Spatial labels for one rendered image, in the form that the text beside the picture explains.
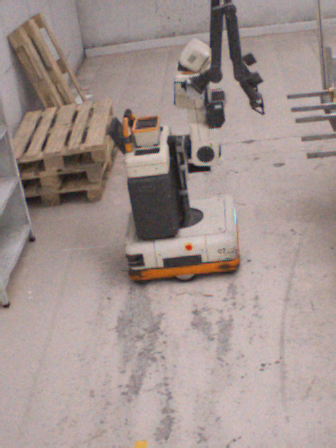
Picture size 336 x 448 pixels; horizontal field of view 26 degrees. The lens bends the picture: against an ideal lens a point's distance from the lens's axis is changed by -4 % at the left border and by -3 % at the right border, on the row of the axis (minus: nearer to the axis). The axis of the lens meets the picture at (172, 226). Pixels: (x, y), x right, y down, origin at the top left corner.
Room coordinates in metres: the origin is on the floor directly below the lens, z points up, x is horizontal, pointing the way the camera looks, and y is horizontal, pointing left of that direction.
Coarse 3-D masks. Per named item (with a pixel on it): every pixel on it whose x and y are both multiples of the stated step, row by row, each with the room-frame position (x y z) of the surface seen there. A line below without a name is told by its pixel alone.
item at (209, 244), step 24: (192, 216) 4.21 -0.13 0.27; (216, 216) 4.14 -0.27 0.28; (144, 240) 3.98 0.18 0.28; (168, 240) 3.94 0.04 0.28; (192, 240) 3.90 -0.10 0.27; (216, 240) 3.88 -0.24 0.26; (144, 264) 3.93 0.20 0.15; (168, 264) 3.90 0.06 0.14; (192, 264) 3.89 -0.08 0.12; (216, 264) 3.87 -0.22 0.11
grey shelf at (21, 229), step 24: (0, 96) 4.78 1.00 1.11; (0, 120) 4.81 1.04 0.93; (0, 144) 4.81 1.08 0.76; (0, 168) 4.82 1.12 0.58; (0, 192) 4.54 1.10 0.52; (0, 216) 4.22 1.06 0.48; (24, 216) 4.81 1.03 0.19; (0, 240) 4.61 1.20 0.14; (24, 240) 4.57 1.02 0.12; (0, 264) 4.25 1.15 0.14; (0, 288) 3.92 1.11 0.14
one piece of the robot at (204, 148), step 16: (176, 64) 4.29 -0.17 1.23; (176, 80) 4.05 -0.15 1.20; (176, 96) 4.11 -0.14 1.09; (192, 112) 4.11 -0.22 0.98; (192, 128) 4.07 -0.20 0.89; (208, 128) 4.06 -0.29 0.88; (192, 144) 4.07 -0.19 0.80; (208, 144) 4.06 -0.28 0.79; (192, 160) 4.07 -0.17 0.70; (208, 160) 4.06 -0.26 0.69
